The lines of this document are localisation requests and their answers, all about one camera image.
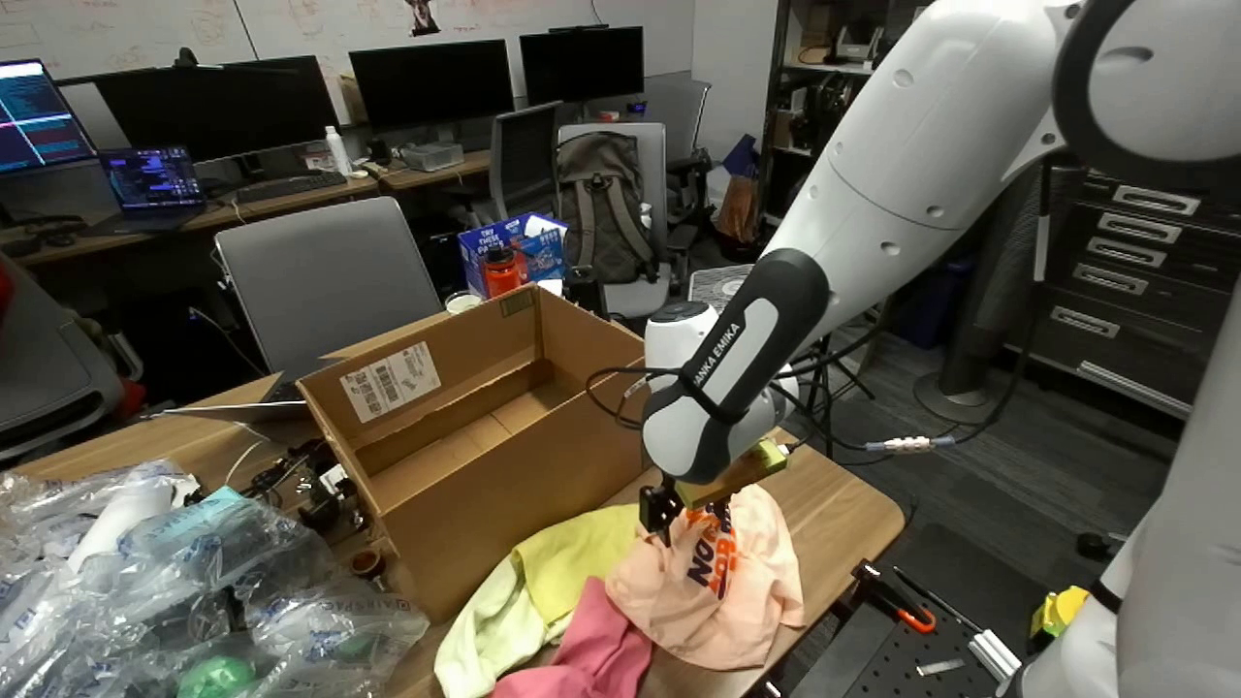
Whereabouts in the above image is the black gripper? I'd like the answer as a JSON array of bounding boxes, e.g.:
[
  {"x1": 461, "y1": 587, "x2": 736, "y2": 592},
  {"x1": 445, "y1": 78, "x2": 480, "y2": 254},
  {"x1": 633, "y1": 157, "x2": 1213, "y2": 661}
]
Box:
[{"x1": 640, "y1": 478, "x2": 681, "y2": 539}]

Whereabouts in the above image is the peach printed cloth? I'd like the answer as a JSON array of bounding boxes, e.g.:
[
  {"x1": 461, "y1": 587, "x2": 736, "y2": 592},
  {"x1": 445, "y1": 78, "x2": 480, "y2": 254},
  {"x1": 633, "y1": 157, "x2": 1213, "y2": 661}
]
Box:
[{"x1": 606, "y1": 485, "x2": 808, "y2": 670}]

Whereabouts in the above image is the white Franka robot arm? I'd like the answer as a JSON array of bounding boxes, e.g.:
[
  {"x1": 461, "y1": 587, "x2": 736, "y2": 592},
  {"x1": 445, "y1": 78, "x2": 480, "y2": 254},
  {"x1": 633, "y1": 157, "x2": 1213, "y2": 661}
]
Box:
[{"x1": 640, "y1": 0, "x2": 1241, "y2": 535}]

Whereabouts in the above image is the pink cloth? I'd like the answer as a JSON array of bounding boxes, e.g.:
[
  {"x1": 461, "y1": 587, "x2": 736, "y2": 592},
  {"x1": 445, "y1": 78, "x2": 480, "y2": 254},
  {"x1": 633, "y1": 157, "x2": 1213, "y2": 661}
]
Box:
[{"x1": 492, "y1": 579, "x2": 651, "y2": 698}]

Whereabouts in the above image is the yellow-green cloth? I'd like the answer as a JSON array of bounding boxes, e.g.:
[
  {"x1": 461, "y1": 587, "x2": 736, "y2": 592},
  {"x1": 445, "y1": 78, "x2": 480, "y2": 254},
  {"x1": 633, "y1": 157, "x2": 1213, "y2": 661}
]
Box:
[{"x1": 436, "y1": 506, "x2": 640, "y2": 698}]

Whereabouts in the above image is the open cardboard box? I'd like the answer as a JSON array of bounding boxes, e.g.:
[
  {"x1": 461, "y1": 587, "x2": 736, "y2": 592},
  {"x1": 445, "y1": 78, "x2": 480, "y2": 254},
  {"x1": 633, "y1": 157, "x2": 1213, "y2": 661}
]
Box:
[{"x1": 300, "y1": 287, "x2": 649, "y2": 621}]

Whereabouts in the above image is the blue snack box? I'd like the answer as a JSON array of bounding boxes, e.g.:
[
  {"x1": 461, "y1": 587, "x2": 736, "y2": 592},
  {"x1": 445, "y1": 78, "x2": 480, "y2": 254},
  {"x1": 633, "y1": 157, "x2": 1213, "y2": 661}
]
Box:
[{"x1": 458, "y1": 212, "x2": 566, "y2": 299}]

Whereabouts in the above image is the olive grey backpack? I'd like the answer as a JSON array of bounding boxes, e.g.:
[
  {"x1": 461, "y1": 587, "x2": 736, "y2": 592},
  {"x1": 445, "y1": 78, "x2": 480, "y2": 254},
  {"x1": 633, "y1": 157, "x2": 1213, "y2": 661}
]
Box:
[{"x1": 557, "y1": 132, "x2": 658, "y2": 283}]

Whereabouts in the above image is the red water bottle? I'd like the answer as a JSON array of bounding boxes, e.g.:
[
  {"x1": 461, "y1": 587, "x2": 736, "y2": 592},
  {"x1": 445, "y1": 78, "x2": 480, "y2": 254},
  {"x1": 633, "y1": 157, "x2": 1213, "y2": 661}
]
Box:
[{"x1": 483, "y1": 248, "x2": 525, "y2": 294}]

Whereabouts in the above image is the grey chair with backpack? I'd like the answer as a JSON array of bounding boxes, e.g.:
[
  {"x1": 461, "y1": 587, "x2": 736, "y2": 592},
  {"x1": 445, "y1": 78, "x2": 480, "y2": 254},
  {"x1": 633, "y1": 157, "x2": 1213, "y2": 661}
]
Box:
[{"x1": 557, "y1": 124, "x2": 672, "y2": 323}]

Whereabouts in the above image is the grey office chair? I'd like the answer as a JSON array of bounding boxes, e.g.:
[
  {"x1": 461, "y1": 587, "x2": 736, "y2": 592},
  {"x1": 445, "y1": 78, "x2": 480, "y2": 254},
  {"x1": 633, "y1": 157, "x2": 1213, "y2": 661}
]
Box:
[{"x1": 215, "y1": 198, "x2": 443, "y2": 378}]

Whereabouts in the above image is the right black monitor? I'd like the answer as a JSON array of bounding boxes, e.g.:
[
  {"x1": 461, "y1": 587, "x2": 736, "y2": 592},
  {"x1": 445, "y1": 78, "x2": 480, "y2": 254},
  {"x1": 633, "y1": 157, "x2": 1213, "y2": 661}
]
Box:
[{"x1": 520, "y1": 27, "x2": 645, "y2": 100}]

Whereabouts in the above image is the black monitor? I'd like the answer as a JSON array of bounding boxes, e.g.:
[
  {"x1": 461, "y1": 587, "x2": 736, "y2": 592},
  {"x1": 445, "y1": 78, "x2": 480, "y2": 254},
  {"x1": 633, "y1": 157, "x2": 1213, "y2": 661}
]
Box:
[
  {"x1": 520, "y1": 27, "x2": 645, "y2": 100},
  {"x1": 98, "y1": 53, "x2": 336, "y2": 159},
  {"x1": 349, "y1": 40, "x2": 513, "y2": 129}
]

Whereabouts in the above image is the middle black monitor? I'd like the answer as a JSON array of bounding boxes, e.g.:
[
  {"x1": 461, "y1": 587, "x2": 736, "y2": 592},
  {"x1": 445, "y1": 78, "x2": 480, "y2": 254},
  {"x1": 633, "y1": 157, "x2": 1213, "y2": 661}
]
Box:
[{"x1": 349, "y1": 40, "x2": 513, "y2": 129}]

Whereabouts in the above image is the black drawer cabinet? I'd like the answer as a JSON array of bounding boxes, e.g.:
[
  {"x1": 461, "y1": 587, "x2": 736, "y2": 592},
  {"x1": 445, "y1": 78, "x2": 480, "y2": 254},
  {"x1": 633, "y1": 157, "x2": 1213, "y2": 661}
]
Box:
[{"x1": 1033, "y1": 164, "x2": 1241, "y2": 415}]

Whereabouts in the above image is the clear plastic bag pile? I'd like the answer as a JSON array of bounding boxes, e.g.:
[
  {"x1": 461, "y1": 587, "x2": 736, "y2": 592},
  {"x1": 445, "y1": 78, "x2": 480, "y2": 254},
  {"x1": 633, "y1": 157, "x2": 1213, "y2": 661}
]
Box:
[{"x1": 0, "y1": 462, "x2": 429, "y2": 698}]

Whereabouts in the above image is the open laptop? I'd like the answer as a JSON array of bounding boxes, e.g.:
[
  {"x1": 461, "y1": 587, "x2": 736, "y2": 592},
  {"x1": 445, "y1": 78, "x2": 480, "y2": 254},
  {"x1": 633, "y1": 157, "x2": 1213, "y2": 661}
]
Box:
[{"x1": 101, "y1": 146, "x2": 207, "y2": 212}]

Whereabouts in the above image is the left black monitor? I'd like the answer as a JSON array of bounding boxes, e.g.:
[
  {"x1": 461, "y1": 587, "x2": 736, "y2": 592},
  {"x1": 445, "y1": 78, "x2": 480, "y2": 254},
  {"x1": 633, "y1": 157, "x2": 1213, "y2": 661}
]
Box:
[{"x1": 98, "y1": 53, "x2": 336, "y2": 159}]

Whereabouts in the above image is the lit blue monitor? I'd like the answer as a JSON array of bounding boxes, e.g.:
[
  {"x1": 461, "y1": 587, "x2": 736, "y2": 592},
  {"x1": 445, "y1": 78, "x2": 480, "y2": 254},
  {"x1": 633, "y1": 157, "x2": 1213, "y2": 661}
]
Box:
[{"x1": 0, "y1": 58, "x2": 98, "y2": 175}]

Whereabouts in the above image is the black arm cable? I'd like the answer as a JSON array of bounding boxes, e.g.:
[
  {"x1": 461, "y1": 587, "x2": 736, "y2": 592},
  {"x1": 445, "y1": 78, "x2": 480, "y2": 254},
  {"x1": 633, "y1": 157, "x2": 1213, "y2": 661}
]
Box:
[{"x1": 580, "y1": 360, "x2": 690, "y2": 436}]

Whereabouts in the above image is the orange handled tool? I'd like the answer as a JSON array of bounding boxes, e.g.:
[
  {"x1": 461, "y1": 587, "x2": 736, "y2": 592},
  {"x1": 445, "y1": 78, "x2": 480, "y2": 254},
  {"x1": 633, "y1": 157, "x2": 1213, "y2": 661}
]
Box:
[{"x1": 857, "y1": 563, "x2": 937, "y2": 636}]

